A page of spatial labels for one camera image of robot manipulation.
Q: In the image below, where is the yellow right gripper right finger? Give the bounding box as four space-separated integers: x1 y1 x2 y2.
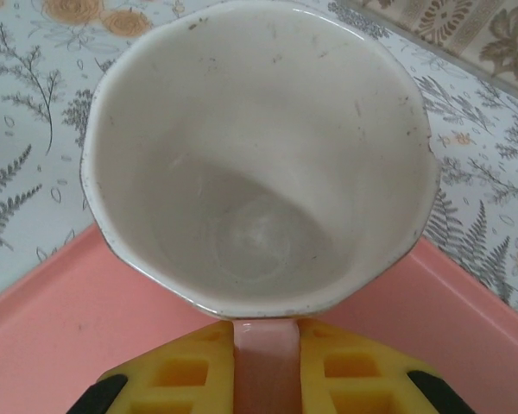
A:
296 321 454 414

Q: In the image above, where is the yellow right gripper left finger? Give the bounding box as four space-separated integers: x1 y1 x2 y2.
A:
68 321 238 414

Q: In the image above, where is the pink mug with faceted rim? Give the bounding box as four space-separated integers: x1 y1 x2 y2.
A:
79 0 440 414

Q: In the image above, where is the pink plastic tray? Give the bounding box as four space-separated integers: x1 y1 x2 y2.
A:
0 223 518 414

